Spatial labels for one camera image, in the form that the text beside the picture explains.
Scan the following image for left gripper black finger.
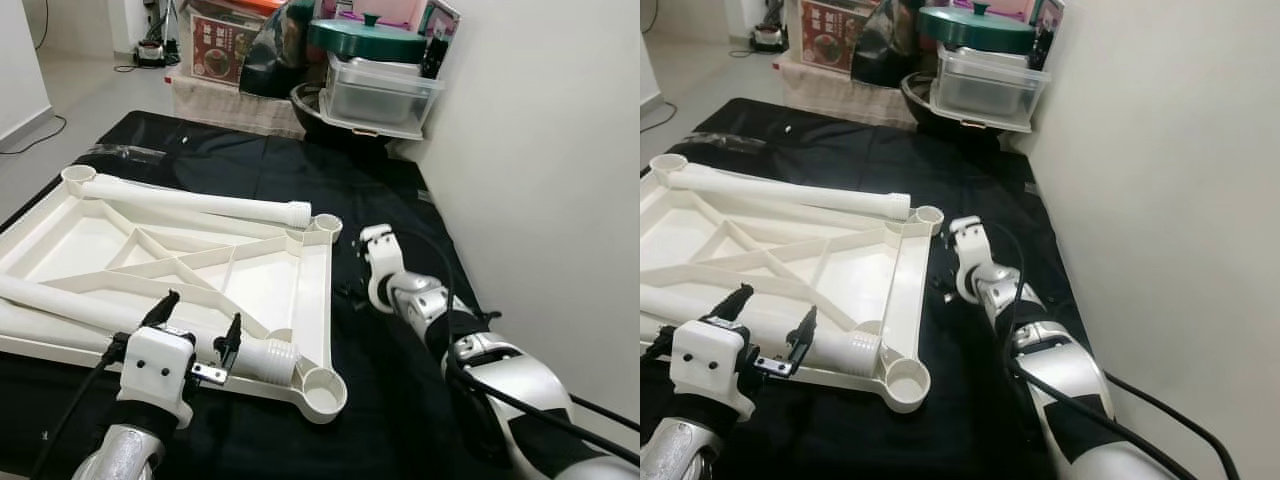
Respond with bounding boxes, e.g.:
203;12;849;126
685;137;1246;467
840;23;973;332
785;306;820;368
213;312;244;373
140;289;182;331
704;284;754;324

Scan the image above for white plastic table top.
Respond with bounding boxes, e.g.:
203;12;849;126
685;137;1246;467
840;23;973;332
0;165;348;424
640;153;947;415

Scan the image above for clear plastic bag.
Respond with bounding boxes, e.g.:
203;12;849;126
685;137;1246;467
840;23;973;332
92;142;169;167
703;130;773;154

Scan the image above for black tablecloth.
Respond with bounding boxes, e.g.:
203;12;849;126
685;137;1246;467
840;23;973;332
0;110;640;480
640;97;1106;480

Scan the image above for black wok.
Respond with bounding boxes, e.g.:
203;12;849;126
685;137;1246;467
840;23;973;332
289;82;401;153
899;72;1011;151

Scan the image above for clear plastic container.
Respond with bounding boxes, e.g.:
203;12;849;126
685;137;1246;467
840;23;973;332
320;52;447;141
928;45;1053;134

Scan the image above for beige cloth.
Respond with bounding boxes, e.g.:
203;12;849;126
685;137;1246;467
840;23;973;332
775;55;918;129
168;72;308;140

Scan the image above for black bag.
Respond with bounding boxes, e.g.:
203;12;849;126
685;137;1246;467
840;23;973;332
238;0;319;100
848;0;929;89

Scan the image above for green pot lid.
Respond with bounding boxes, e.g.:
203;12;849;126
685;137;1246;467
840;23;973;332
917;2;1038;56
307;12;431;64

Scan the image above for red printed box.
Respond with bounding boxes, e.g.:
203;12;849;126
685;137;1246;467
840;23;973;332
797;0;874;74
188;12;264;87

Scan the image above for dark printed carton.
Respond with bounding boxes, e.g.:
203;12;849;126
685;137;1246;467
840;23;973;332
1027;0;1067;72
418;0;464;81

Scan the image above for pink box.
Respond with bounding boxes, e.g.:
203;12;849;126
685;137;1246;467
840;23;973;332
335;0;433;31
945;0;1038;23

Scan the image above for orange lidded storage box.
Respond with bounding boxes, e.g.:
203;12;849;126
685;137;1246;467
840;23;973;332
183;0;288;89

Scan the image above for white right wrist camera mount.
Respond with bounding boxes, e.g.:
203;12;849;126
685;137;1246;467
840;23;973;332
947;215;998;306
357;224;408;313

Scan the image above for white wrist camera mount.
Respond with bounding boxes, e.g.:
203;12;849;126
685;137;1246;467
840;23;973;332
118;325;198;429
668;318;758;423
947;215;998;306
357;224;408;313

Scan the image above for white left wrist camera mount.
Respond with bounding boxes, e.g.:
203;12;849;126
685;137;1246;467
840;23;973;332
668;318;758;423
118;325;198;429

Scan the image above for black floor cable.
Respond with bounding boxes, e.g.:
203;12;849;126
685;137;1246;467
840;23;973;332
0;113;68;157
640;100;683;136

